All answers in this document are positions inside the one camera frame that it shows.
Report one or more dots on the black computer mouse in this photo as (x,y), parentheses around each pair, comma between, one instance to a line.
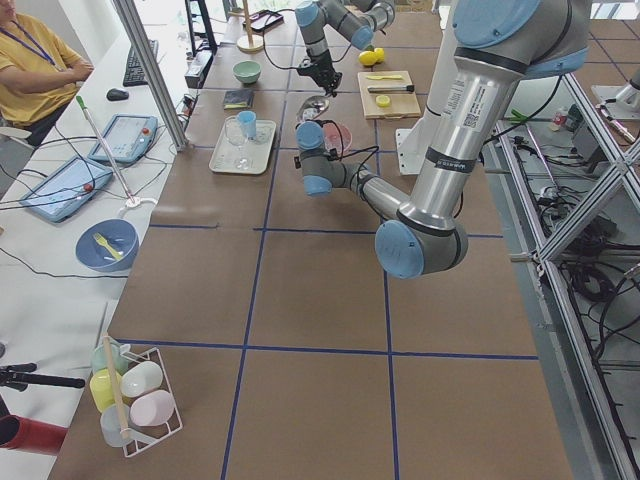
(116,94)

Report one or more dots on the small yellow lemon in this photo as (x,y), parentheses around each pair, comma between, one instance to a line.
(379,54)

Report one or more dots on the dark tray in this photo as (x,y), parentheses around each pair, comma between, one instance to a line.
(263,20)

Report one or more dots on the pink cup in rack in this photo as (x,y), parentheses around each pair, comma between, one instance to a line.
(152,409)

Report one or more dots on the aluminium frame post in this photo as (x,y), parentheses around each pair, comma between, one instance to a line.
(134,28)

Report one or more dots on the black keyboard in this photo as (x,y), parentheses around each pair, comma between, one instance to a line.
(134,74)

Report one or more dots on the green ceramic bowl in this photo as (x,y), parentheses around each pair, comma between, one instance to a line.
(247,72)

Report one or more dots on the blue plastic cup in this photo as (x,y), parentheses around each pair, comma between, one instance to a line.
(248,124)

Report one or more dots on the wooden stand with base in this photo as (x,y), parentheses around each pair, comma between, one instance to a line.
(249,42)

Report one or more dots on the clear cup in rack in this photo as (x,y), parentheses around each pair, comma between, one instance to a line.
(111,428)

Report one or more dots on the lemon half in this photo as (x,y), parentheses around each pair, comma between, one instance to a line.
(383,101)

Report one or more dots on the red cylinder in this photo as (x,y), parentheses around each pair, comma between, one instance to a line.
(31,436)

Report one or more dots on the white rod with green tip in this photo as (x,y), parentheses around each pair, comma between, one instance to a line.
(131,201)

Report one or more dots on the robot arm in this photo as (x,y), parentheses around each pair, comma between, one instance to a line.
(493,45)
(313,16)

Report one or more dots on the pink bowl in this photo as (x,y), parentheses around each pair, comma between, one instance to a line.
(344,129)

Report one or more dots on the blue teach pendant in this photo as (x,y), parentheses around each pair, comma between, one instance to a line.
(130,136)
(67,189)

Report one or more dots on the grey folded cloth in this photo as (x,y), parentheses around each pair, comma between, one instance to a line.
(238,99)

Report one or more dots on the steel rod tool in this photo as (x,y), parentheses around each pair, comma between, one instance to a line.
(392,89)

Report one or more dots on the far blue teach pendant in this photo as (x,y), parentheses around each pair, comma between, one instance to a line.
(130,136)

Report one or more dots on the metal ice scoop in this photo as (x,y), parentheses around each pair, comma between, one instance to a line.
(312,108)

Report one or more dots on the cream bear serving tray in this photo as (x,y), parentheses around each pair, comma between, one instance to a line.
(255,154)

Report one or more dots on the white wire cup rack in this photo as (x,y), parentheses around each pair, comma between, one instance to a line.
(144,438)

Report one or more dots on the clear wine glass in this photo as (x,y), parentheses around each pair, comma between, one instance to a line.
(236,137)

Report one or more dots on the person in yellow shirt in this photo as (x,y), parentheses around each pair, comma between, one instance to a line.
(40,73)

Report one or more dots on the white cup in rack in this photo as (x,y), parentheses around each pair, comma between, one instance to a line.
(141,379)

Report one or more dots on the green cup in rack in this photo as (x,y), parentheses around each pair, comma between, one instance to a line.
(99,360)

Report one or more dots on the yellow cup in rack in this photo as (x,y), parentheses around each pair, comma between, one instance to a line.
(101,390)

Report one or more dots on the yellow plastic knife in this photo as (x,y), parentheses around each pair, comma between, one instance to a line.
(384,77)

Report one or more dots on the blue bowl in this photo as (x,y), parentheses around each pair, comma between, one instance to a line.
(121,234)

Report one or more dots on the wooden rack handle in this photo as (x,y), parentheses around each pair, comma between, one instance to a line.
(119,403)

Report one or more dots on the yellow plastic fork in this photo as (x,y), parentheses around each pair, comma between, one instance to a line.
(104,243)

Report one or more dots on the near blue teach pendant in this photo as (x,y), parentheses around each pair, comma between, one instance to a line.
(67,189)

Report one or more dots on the large yellow lemon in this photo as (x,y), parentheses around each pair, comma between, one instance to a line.
(368,58)

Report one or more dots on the pile of ice cubes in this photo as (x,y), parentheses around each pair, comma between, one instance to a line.
(335,138)

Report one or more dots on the wooden cutting board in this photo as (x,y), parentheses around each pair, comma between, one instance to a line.
(403,105)

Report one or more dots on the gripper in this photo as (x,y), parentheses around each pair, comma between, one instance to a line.
(320,66)

